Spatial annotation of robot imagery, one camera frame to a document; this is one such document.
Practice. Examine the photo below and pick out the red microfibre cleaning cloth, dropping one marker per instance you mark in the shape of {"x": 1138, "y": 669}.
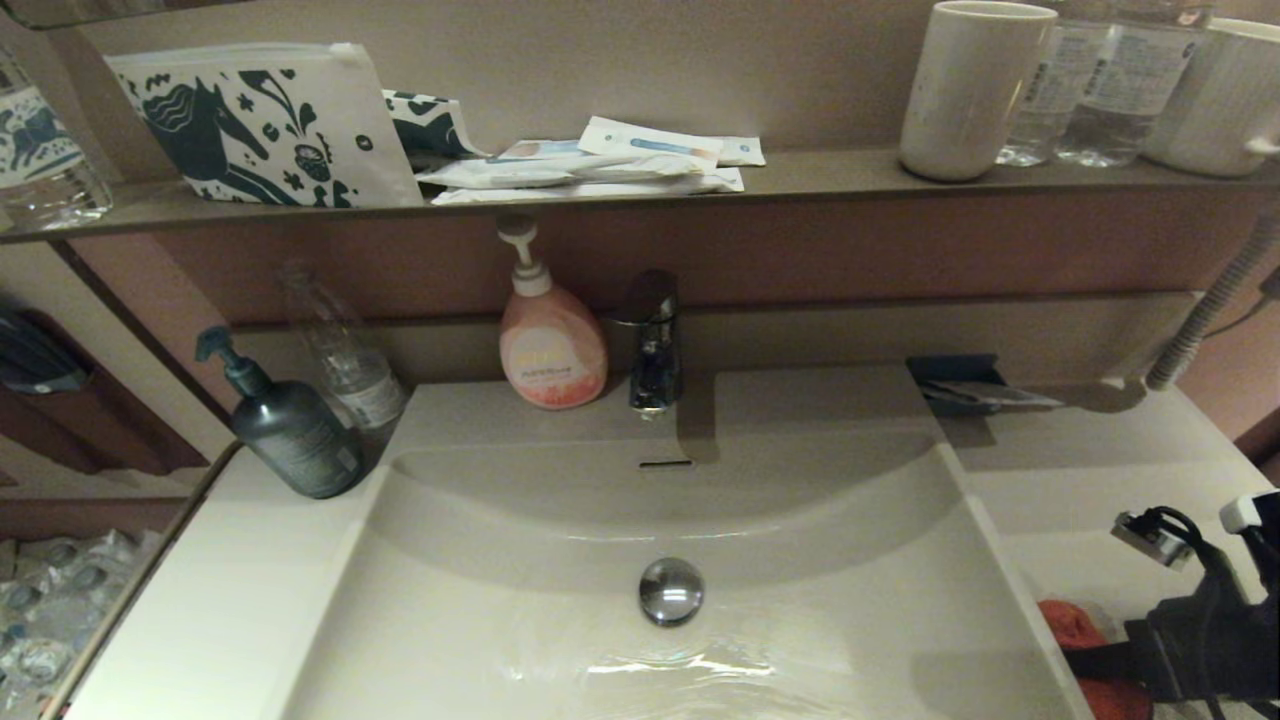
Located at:
{"x": 1075, "y": 625}

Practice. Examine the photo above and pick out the pink soap pump bottle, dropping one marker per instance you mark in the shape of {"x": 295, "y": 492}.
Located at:
{"x": 552, "y": 350}

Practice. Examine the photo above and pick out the white sachet blue print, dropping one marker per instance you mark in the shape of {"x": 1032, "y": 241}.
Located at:
{"x": 650, "y": 142}

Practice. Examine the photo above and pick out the brown wall shelf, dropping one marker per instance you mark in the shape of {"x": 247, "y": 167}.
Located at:
{"x": 850, "y": 173}

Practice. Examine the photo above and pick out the tall white cup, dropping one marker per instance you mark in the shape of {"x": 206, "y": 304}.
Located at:
{"x": 968, "y": 90}

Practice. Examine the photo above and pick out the clear plastic water bottle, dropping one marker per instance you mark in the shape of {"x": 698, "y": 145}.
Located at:
{"x": 1052, "y": 90}
{"x": 1132, "y": 90}

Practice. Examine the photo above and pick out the chrome sink drain stopper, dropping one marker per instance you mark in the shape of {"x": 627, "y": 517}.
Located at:
{"x": 671, "y": 591}

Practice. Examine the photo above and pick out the wrapped pack of water bottles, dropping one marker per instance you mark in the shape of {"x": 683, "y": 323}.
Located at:
{"x": 60, "y": 611}

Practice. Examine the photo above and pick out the small horse print pouch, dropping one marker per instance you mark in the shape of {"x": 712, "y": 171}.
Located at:
{"x": 430, "y": 122}

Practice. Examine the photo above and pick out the chrome lever faucet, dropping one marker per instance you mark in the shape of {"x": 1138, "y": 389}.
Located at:
{"x": 652, "y": 342}

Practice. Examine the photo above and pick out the pale sachet orange print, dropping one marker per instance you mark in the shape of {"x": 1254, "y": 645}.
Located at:
{"x": 540, "y": 149}

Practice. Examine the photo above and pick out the silver foil sachet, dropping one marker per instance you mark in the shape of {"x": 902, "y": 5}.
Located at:
{"x": 995, "y": 395}

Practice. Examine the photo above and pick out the dark green pump bottle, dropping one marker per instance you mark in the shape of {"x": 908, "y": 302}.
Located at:
{"x": 295, "y": 435}

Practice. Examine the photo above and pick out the small white sachet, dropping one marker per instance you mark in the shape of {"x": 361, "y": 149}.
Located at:
{"x": 745, "y": 150}

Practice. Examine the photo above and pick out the white ribbed mug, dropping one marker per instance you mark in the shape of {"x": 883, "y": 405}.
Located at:
{"x": 1220, "y": 100}

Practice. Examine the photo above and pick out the clear bottle white label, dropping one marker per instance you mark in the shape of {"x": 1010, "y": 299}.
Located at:
{"x": 345, "y": 362}

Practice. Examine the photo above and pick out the dark soap tray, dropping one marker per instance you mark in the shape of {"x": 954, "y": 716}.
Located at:
{"x": 950, "y": 372}

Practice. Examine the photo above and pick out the large horse print pouch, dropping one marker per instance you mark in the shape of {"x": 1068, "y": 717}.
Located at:
{"x": 255, "y": 125}

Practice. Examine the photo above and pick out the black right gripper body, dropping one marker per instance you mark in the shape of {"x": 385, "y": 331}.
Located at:
{"x": 1200, "y": 645}

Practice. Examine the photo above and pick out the long white sachet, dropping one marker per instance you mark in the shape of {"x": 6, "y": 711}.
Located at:
{"x": 540, "y": 173}

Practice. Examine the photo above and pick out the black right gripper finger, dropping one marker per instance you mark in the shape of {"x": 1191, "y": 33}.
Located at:
{"x": 1098, "y": 664}

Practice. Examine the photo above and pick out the flat white sachet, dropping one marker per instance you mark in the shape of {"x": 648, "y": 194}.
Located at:
{"x": 600, "y": 190}

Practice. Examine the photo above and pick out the dark blue bag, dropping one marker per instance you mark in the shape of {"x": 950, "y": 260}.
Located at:
{"x": 35, "y": 356}

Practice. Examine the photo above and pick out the white sink basin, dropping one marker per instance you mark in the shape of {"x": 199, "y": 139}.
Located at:
{"x": 500, "y": 610}

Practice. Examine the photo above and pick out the clear bottle blue print label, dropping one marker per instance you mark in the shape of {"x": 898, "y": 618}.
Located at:
{"x": 45, "y": 150}

